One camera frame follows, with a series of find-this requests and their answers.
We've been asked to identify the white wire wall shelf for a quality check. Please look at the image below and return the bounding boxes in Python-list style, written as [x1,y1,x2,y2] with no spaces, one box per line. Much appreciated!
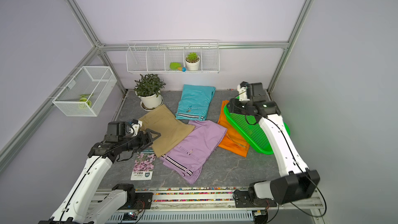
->
[126,39,220,74]

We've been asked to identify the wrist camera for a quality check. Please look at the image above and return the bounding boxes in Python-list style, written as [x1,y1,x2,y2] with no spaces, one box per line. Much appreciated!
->
[237,82,268,102]
[107,119,143,137]

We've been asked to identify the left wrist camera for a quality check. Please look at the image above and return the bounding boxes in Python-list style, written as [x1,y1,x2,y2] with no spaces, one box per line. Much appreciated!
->
[107,119,143,137]

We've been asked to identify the purple pants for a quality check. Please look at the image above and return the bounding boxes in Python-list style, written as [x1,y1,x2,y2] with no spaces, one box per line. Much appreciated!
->
[160,120,227,185]

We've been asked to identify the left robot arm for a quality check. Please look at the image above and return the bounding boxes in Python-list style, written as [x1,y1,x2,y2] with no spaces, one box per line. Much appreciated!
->
[46,120,161,224]

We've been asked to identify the white wire side basket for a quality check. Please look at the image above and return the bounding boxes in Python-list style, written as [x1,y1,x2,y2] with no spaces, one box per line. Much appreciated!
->
[52,66,117,117]

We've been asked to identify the orange pants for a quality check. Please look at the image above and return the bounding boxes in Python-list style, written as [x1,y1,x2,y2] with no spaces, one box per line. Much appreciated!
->
[217,100,250,158]

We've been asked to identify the green plastic basket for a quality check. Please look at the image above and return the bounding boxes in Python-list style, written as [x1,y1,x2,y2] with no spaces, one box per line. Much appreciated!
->
[225,101,292,155]

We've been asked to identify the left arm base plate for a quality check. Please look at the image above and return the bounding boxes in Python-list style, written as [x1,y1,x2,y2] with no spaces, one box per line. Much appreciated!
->
[119,192,153,211]

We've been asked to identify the khaki pants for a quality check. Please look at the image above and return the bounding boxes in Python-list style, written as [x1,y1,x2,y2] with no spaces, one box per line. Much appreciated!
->
[139,105,195,158]

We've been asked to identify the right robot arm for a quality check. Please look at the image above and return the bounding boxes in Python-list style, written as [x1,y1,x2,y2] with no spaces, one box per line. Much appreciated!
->
[228,99,320,204]

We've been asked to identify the flower seed packet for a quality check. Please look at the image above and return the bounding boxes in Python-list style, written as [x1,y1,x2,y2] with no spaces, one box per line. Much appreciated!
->
[130,151,157,181]

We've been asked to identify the green toy shovel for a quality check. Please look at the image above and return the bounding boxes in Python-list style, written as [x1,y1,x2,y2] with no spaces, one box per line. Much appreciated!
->
[170,62,187,72]

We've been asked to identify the large potted plant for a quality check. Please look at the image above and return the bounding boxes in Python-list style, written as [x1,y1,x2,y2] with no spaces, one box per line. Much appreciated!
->
[134,74,166,111]

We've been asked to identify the green item in side basket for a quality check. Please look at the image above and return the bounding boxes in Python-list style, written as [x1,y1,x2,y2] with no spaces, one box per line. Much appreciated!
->
[78,93,94,110]

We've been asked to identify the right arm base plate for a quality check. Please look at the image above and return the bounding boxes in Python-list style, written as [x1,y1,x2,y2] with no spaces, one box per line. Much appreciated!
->
[232,189,278,208]

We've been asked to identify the teal folded pants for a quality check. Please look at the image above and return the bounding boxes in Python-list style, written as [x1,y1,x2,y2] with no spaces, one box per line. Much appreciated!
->
[175,85,216,121]

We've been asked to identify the small potted succulent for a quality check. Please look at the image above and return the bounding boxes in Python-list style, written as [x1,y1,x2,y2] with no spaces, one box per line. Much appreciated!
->
[185,52,201,71]

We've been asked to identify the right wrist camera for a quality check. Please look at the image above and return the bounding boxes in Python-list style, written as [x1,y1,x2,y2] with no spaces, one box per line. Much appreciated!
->
[237,82,268,102]

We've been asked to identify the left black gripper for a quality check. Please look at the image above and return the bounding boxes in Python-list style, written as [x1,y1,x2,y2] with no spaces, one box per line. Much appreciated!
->
[119,128,161,152]

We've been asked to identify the aluminium mounting rail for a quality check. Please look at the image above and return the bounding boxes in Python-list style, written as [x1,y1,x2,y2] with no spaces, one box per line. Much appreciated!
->
[89,187,326,224]

